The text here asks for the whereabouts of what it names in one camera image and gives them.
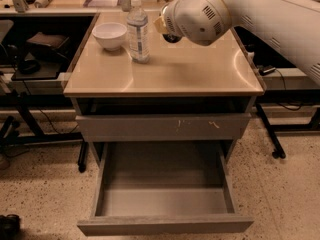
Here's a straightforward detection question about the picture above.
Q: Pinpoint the closed grey top drawer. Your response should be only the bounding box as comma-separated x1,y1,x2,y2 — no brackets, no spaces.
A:
76,113,251,142

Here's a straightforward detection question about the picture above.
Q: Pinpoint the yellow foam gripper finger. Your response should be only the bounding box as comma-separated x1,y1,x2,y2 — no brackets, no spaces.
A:
153,16,168,34

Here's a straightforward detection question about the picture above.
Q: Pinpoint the black power adapter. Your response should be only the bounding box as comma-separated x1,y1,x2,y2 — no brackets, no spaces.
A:
258,65,276,76

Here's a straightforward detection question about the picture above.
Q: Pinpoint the dark object floor corner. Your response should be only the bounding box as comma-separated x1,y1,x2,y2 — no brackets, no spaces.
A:
0,214,20,240

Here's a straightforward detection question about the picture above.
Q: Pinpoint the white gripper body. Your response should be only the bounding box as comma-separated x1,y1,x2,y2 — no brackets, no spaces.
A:
160,0,232,46

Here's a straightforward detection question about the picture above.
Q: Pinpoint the grey drawer cabinet with counter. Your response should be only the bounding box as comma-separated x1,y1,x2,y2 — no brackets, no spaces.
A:
62,9,267,167

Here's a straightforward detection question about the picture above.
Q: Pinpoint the dark pepsi can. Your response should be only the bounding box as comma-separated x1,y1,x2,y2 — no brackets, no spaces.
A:
163,34,181,43

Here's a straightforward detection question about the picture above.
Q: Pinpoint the clear plastic water bottle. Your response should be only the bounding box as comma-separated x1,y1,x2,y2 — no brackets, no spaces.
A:
126,0,149,63

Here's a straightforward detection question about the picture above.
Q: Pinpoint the open grey middle drawer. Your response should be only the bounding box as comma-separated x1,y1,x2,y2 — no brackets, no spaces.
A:
77,141,253,236

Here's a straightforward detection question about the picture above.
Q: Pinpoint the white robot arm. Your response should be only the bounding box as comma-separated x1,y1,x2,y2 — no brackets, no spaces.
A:
154,0,320,84

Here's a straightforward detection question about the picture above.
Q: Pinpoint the white ceramic bowl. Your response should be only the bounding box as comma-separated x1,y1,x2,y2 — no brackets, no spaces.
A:
92,22,127,51

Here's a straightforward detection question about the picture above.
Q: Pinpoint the black table leg right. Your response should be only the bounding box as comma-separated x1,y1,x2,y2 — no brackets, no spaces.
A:
255,103,286,159

